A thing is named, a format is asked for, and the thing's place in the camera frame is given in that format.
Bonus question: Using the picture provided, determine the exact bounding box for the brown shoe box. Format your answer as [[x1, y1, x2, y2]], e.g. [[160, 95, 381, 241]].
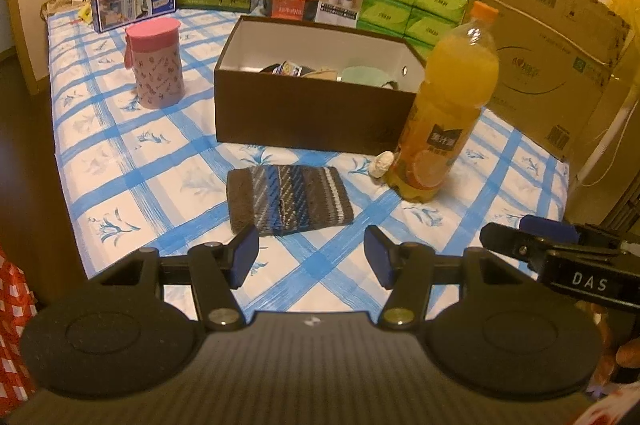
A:
[[214, 15, 427, 156]]

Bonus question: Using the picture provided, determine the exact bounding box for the green tissue multipack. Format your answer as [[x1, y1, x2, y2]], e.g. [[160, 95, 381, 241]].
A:
[[356, 0, 470, 56]]

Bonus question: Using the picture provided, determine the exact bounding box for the white pole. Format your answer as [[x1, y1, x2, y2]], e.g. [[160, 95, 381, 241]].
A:
[[577, 102, 632, 178]]

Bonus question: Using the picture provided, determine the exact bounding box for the red white checked cloth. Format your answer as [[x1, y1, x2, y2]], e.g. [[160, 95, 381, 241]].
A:
[[0, 247, 40, 406]]

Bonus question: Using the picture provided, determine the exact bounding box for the woven basket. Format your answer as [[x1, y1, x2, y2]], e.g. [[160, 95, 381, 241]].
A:
[[41, 0, 93, 18]]

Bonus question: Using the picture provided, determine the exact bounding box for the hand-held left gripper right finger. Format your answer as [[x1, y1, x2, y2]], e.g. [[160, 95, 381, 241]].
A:
[[364, 225, 531, 332]]

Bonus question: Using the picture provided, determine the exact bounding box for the red gift box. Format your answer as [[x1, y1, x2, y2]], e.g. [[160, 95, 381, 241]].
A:
[[259, 0, 321, 22]]

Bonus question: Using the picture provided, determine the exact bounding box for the orange juice bottle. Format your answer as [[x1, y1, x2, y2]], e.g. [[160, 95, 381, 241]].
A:
[[392, 1, 500, 204]]

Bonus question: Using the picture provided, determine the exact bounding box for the light green cloth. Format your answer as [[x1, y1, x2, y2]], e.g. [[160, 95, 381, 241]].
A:
[[341, 66, 398, 90]]

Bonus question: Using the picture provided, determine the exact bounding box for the large flattened cardboard box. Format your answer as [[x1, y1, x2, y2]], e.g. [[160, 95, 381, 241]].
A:
[[462, 0, 632, 163]]

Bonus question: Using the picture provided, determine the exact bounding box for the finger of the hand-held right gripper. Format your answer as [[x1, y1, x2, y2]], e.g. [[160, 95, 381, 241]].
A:
[[519, 215, 582, 242], [479, 221, 556, 275]]

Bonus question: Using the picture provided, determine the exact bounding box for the pink patterned canister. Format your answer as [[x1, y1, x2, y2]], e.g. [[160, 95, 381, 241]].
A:
[[124, 17, 187, 110]]

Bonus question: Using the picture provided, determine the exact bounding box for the small beige plush figure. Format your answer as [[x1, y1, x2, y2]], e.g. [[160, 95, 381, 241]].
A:
[[370, 151, 396, 180]]

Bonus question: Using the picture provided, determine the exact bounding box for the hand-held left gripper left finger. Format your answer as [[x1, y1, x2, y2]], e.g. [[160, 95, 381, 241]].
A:
[[87, 224, 261, 332]]

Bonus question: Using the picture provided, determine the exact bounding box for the blue checked tablecloth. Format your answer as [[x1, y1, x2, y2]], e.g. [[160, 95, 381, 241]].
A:
[[45, 7, 571, 322]]

